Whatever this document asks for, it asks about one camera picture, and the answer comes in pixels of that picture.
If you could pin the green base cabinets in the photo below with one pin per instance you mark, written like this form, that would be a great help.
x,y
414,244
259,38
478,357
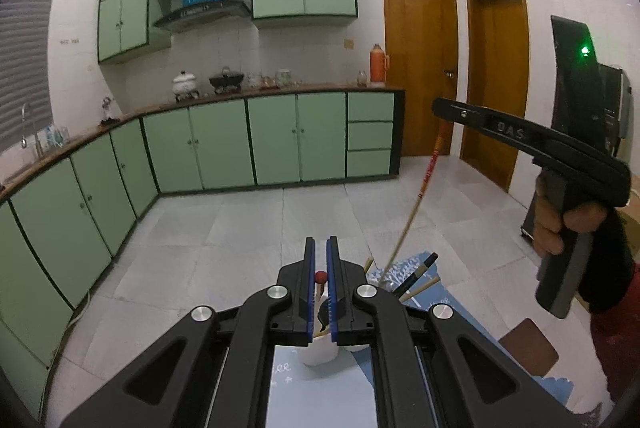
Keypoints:
x,y
220,143

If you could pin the glass jar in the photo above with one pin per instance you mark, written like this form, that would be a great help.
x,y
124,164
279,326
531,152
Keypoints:
x,y
283,79
255,81
361,79

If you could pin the grey window blind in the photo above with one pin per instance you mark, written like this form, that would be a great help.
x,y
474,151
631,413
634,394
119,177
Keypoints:
x,y
25,48

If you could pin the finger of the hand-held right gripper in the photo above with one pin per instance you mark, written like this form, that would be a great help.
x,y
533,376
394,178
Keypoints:
x,y
460,112

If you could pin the plain wooden chopstick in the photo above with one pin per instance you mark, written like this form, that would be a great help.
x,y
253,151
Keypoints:
x,y
369,264
425,286

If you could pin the white pot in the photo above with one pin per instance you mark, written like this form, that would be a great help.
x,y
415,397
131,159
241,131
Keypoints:
x,y
185,84

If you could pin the small countertop ornament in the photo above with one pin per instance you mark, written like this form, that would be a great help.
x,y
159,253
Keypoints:
x,y
106,111

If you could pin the clear drinking glasses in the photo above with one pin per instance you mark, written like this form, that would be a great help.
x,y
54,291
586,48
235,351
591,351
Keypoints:
x,y
52,139

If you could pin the white wall socket strip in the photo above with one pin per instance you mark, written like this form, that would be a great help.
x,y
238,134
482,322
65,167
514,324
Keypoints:
x,y
70,42

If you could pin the person's right hand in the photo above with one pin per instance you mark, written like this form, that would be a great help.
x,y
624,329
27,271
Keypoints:
x,y
547,223

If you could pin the dark spoon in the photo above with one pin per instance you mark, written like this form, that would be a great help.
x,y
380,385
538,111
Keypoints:
x,y
327,308

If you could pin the orange thermos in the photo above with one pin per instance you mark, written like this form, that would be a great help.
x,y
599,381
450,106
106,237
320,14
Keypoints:
x,y
377,66

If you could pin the metal faucet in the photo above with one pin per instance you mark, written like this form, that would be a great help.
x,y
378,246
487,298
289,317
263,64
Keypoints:
x,y
25,118

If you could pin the wooden door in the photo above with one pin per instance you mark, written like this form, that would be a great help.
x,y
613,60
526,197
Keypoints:
x,y
420,63
500,78

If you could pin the brown square coaster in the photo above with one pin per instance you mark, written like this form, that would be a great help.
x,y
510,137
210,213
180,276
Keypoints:
x,y
530,348

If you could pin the blue printed table mat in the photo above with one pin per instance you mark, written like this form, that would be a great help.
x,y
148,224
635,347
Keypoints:
x,y
320,393

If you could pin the red-patterned wooden chopstick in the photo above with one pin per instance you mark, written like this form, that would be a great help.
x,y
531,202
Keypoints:
x,y
407,228

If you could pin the person's dark red clothing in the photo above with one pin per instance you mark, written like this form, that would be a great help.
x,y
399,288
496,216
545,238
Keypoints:
x,y
617,353

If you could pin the wooden utensil with red knob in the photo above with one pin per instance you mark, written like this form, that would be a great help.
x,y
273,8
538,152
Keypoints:
x,y
320,278

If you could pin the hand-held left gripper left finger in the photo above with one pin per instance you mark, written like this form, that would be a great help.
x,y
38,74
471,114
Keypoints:
x,y
311,288

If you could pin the white translucent cup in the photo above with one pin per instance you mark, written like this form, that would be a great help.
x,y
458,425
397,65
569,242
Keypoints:
x,y
320,355

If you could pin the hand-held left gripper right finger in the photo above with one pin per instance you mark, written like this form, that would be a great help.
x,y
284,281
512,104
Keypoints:
x,y
333,288

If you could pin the black appliance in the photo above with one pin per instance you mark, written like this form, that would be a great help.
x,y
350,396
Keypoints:
x,y
616,108

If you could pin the black pot on stand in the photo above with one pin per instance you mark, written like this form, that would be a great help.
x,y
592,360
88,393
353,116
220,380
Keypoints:
x,y
227,81

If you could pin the range hood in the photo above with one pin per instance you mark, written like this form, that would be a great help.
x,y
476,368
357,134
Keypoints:
x,y
205,13

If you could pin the person's right forearm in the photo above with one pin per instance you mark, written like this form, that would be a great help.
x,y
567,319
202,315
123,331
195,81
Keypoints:
x,y
607,268

